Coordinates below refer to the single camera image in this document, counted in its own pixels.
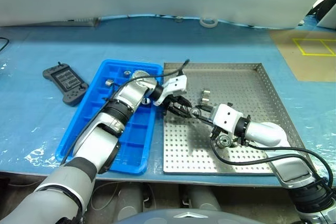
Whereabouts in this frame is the aluminium profile bar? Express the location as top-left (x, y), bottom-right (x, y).
top-left (26, 17), bottom-right (102, 27)

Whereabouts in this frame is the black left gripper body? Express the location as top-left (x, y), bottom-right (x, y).
top-left (165, 94), bottom-right (185, 110)

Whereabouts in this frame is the perforated steel tray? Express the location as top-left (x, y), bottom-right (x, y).
top-left (162, 62), bottom-right (320, 176)

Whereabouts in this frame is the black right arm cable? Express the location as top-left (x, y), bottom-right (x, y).
top-left (209, 129), bottom-right (335, 198)

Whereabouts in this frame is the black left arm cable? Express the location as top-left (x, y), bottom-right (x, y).
top-left (60, 59), bottom-right (190, 164)

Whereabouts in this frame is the dark grey handheld controller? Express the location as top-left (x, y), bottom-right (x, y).
top-left (43, 61), bottom-right (89, 107)

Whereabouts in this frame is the white box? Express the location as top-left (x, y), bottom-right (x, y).
top-left (316, 3), bottom-right (336, 29)

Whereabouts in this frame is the blue plastic compartment tray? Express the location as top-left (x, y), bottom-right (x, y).
top-left (54, 59), bottom-right (164, 175)

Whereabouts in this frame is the brown cardboard sheet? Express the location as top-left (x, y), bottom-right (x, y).
top-left (269, 29), bottom-right (336, 82)

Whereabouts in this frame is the blue-grey rounded shell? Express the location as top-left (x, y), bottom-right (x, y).
top-left (119, 208), bottom-right (266, 224)

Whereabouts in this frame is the grey cylinder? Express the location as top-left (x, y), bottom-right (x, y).
top-left (115, 184), bottom-right (144, 221)
top-left (187, 185), bottom-right (223, 210)

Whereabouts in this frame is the thin black cable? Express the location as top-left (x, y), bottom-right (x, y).
top-left (0, 37), bottom-right (10, 53)

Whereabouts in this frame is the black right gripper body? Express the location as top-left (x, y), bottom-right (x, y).
top-left (201, 105), bottom-right (223, 141)

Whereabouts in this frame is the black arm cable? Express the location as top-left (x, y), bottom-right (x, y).
top-left (60, 59), bottom-right (190, 164)
top-left (209, 129), bottom-right (335, 198)

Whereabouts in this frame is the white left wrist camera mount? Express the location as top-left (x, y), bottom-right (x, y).
top-left (153, 74), bottom-right (189, 106)

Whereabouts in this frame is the white tape roll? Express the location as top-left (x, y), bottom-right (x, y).
top-left (199, 17), bottom-right (218, 28)

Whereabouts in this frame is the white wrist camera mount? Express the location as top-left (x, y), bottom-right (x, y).
top-left (209, 103), bottom-right (244, 135)
top-left (153, 74), bottom-right (189, 106)

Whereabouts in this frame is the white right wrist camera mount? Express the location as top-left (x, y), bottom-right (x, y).
top-left (209, 103), bottom-right (244, 135)

